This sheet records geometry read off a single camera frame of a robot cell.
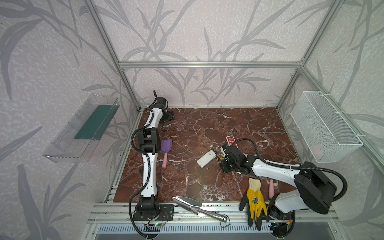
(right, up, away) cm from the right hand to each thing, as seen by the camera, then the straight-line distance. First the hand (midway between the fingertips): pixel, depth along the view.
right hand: (220, 160), depth 88 cm
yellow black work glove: (+16, -17, -15) cm, 28 cm away
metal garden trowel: (-15, -20, -12) cm, 28 cm away
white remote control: (-8, 0, +4) cm, 9 cm away
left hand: (-35, +29, +24) cm, 51 cm away
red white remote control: (+9, +11, +11) cm, 18 cm away
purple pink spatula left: (-34, +7, +10) cm, 36 cm away
